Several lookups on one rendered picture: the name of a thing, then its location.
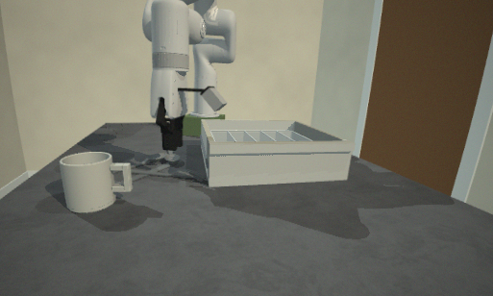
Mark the off-white mug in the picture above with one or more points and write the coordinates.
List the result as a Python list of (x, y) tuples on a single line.
[(91, 187)]

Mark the beige open-top drawer box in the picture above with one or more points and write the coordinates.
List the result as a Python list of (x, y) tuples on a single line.
[(326, 158)]

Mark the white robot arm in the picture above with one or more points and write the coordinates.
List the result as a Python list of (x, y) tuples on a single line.
[(175, 27)]

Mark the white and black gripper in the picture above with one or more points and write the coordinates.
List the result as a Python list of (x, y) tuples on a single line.
[(165, 99)]

